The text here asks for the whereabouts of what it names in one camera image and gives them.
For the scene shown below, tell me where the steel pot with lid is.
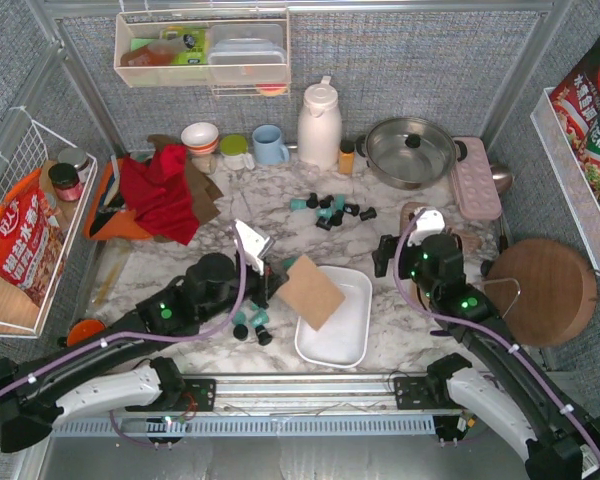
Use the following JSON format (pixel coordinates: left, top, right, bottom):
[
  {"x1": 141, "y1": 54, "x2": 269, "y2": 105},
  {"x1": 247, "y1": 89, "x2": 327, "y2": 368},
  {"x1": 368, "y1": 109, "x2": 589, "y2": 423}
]
[{"x1": 355, "y1": 117, "x2": 468, "y2": 190}]

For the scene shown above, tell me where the round wooden cutting board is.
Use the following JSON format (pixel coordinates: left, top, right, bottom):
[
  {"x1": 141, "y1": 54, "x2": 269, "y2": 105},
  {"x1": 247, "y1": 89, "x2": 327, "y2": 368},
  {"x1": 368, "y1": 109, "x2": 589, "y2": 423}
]
[{"x1": 484, "y1": 238, "x2": 598, "y2": 347}]

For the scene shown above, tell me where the red cloth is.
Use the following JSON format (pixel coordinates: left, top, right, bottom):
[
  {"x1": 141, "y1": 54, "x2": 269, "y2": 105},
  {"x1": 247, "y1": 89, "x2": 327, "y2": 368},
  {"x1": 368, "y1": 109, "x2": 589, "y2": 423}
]
[{"x1": 120, "y1": 144, "x2": 199, "y2": 245}]

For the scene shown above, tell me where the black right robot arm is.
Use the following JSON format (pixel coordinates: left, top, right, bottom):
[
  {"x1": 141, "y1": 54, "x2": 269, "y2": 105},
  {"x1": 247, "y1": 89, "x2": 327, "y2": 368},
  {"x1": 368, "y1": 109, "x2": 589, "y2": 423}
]
[{"x1": 372, "y1": 207, "x2": 600, "y2": 479}]

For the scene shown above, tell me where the white storage basket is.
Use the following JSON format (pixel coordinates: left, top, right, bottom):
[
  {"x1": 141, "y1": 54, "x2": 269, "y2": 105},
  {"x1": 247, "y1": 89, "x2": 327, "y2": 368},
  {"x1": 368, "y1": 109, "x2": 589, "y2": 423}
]
[{"x1": 294, "y1": 266, "x2": 373, "y2": 369}]

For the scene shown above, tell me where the teal coffee capsule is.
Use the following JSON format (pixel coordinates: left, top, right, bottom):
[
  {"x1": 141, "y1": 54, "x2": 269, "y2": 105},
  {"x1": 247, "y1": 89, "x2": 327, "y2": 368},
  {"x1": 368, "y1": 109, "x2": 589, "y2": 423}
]
[
  {"x1": 316, "y1": 208, "x2": 333, "y2": 219},
  {"x1": 232, "y1": 311, "x2": 247, "y2": 325},
  {"x1": 249, "y1": 308, "x2": 269, "y2": 329},
  {"x1": 289, "y1": 198, "x2": 307, "y2": 211},
  {"x1": 332, "y1": 194, "x2": 346, "y2": 211}
]

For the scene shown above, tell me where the brown felt mat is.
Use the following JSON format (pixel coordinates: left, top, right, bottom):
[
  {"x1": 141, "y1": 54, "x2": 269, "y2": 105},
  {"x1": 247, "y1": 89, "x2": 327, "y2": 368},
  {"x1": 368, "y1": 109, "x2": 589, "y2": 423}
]
[{"x1": 146, "y1": 133, "x2": 225, "y2": 224}]

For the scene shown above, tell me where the orange tray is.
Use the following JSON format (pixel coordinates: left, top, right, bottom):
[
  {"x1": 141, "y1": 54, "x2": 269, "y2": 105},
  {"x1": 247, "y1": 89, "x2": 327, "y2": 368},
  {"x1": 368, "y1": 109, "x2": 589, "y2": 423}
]
[{"x1": 82, "y1": 161, "x2": 153, "y2": 241}]

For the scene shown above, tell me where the red jam jar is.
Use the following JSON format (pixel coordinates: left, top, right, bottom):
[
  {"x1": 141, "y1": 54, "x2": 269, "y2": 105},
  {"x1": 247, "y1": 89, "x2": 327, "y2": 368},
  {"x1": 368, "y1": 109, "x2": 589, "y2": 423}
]
[{"x1": 48, "y1": 163, "x2": 83, "y2": 202}]

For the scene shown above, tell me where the orange cup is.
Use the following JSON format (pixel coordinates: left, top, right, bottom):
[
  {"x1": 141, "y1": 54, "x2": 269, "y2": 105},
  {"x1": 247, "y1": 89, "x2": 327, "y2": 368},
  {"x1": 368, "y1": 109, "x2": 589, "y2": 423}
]
[{"x1": 66, "y1": 319, "x2": 106, "y2": 347}]

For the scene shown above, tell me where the glass jar green lid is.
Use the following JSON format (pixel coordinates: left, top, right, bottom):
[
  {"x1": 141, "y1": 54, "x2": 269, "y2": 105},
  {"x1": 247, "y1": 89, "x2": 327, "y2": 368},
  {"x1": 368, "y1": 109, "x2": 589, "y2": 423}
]
[{"x1": 219, "y1": 134, "x2": 255, "y2": 171}]

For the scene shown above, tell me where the white orange striped bowl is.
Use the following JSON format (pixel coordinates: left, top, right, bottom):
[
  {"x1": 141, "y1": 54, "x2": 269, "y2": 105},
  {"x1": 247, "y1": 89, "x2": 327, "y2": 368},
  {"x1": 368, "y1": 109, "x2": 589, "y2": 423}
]
[{"x1": 181, "y1": 122, "x2": 219, "y2": 155}]

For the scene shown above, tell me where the red seasoning packet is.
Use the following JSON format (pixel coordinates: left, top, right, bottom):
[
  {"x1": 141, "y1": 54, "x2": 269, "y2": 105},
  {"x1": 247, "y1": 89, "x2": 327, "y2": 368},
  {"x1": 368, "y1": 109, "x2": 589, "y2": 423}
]
[{"x1": 549, "y1": 36, "x2": 600, "y2": 151}]

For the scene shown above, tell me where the small glass jar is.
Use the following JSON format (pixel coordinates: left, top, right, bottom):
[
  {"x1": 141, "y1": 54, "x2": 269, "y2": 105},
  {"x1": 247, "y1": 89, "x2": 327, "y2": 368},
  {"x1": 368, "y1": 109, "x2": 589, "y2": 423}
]
[{"x1": 192, "y1": 154, "x2": 217, "y2": 175}]

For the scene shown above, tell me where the white mesh side basket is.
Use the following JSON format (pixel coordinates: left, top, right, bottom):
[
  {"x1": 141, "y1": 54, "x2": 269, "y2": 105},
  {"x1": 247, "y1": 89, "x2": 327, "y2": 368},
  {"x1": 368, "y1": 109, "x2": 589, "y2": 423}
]
[{"x1": 530, "y1": 87, "x2": 600, "y2": 271}]

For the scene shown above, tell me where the small dark jar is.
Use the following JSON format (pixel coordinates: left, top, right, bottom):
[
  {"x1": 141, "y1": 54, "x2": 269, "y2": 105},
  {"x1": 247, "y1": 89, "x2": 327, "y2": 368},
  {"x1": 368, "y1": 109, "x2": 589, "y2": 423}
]
[{"x1": 57, "y1": 147, "x2": 90, "y2": 183}]

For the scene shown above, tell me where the white thermos jug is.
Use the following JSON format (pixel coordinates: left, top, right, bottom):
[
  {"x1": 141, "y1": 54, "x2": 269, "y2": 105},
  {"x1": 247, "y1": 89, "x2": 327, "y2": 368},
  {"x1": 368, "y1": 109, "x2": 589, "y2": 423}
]
[{"x1": 297, "y1": 76, "x2": 342, "y2": 171}]

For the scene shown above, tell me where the pink egg tray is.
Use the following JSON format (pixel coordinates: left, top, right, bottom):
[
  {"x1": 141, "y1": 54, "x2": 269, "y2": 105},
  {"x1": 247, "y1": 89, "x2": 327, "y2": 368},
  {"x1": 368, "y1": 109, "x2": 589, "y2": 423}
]
[{"x1": 450, "y1": 137, "x2": 502, "y2": 221}]

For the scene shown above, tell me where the tan scouring pad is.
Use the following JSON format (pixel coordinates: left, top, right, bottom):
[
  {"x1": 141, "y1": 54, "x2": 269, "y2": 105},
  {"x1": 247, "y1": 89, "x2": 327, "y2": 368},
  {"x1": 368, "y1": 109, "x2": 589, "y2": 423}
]
[{"x1": 276, "y1": 255, "x2": 345, "y2": 331}]

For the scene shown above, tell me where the light blue mug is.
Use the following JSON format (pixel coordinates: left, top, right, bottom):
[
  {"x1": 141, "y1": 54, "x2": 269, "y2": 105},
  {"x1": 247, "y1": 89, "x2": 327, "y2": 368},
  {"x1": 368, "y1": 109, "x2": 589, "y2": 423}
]
[{"x1": 252, "y1": 125, "x2": 290, "y2": 166}]

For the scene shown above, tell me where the striped brown mat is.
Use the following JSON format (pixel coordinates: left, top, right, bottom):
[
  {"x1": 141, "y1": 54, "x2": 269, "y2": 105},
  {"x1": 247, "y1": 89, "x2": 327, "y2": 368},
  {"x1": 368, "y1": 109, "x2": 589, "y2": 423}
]
[{"x1": 399, "y1": 201, "x2": 483, "y2": 254}]

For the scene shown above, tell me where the metal ladle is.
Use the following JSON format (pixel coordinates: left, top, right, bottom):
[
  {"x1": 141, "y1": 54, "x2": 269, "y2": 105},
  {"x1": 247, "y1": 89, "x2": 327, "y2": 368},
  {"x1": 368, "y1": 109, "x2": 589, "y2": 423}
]
[{"x1": 490, "y1": 163, "x2": 515, "y2": 196}]

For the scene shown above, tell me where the clear plastic container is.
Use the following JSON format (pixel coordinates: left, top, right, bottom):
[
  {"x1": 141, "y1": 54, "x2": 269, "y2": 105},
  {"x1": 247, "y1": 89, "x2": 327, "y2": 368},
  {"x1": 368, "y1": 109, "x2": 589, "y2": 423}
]
[{"x1": 207, "y1": 23, "x2": 287, "y2": 85}]

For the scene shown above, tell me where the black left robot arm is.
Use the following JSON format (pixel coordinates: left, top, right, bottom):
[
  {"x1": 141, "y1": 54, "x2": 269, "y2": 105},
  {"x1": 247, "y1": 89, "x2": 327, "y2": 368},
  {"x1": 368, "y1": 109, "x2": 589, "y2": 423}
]
[{"x1": 0, "y1": 220, "x2": 288, "y2": 453}]

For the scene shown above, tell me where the yellow spice bottle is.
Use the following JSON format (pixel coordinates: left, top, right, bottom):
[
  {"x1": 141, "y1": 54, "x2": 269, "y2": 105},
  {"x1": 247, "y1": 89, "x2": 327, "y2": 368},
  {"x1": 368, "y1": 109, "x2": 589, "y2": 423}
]
[{"x1": 338, "y1": 139, "x2": 355, "y2": 175}]

